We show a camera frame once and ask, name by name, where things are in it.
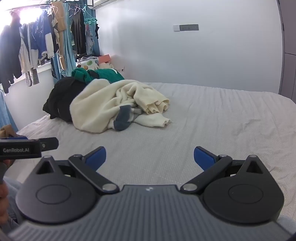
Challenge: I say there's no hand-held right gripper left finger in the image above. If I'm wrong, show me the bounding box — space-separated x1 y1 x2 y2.
30 146 120 195

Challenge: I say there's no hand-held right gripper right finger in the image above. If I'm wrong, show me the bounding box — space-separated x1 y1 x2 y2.
180 146 272 195

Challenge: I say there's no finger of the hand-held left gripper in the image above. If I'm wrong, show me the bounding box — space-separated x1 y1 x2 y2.
38 137 59 151

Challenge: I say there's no cream striped sweater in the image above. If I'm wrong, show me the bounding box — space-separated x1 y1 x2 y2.
69 79 171 134

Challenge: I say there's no teal clothes hanger rack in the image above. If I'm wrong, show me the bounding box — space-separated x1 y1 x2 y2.
84 4 99 25

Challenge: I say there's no person's left hand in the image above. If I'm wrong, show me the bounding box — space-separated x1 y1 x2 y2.
0 160 10 219

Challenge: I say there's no brown cloth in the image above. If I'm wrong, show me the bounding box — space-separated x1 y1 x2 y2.
0 125 17 138

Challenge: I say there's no white bed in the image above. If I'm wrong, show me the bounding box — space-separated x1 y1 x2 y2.
5 82 296 229

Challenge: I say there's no light blue curtain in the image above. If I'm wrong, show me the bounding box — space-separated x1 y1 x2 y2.
0 90 19 132
62 2 78 77

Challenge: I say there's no black garment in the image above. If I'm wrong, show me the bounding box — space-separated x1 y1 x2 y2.
43 76 88 123

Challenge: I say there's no hanging striped garment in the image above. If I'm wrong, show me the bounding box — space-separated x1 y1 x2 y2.
24 68 40 87

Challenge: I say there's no green hooded garment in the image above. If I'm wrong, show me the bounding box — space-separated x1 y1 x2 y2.
71 67 125 84

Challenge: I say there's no white dotted cloth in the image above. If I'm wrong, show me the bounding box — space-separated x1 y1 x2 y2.
77 57 99 70

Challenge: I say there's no hanging white shirt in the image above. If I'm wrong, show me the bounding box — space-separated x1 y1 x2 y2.
18 29 38 74

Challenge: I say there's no hanging black jacket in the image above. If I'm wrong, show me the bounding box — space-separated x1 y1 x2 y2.
0 23 23 93

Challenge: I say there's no hanging blue white garment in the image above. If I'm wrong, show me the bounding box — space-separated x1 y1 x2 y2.
29 10 55 61

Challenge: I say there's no hanging floral garment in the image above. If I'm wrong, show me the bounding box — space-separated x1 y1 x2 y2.
85 23 96 55

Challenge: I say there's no hanging black top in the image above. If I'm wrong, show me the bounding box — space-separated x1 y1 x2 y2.
70 10 87 55

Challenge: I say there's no hanging tan garment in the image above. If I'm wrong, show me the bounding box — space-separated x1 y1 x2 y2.
51 2 68 70

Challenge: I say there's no white air conditioner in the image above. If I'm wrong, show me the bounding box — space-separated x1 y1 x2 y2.
89 0 116 10

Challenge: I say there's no grey wall switch panel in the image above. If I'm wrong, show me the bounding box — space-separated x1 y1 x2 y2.
173 24 199 32

